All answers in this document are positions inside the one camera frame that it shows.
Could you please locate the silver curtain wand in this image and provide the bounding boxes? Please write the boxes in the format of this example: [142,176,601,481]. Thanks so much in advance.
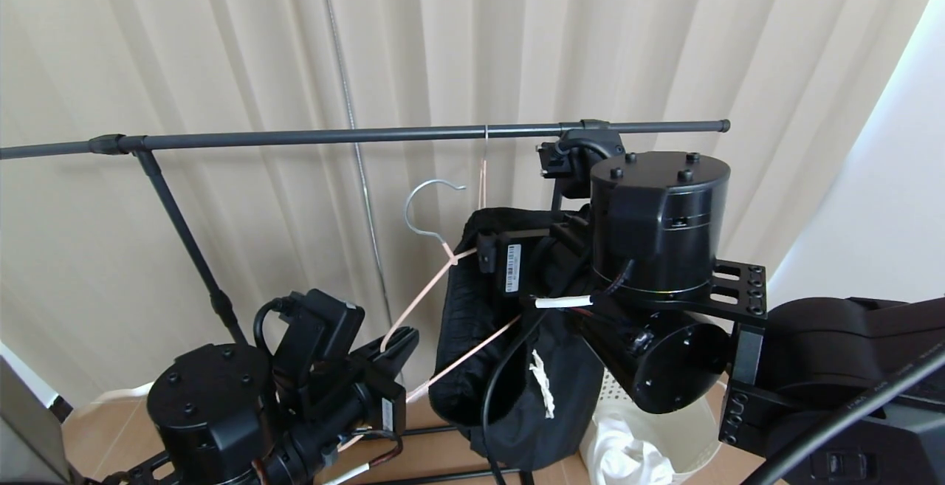
[317,0,392,309]

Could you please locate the pink clothes hanger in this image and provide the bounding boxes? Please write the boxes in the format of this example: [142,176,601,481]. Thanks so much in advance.
[478,125,491,210]
[336,179,521,450]

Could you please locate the white laundry basket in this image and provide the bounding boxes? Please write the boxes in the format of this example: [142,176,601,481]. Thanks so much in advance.
[591,371,721,485]

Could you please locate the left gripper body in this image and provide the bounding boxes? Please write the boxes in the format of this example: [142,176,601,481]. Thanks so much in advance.
[292,371,408,471]

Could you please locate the black shorts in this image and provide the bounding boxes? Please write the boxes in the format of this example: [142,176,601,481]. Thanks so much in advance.
[428,207,614,471]

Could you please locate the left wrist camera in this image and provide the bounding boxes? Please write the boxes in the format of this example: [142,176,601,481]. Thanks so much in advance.
[277,289,368,397]

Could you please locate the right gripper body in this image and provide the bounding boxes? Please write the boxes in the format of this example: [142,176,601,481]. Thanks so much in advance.
[476,227,591,301]

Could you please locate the white garment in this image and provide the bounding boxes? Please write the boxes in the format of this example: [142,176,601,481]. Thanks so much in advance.
[580,415,676,485]

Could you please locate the black clothes rack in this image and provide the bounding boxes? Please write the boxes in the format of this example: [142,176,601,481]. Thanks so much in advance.
[0,119,732,485]

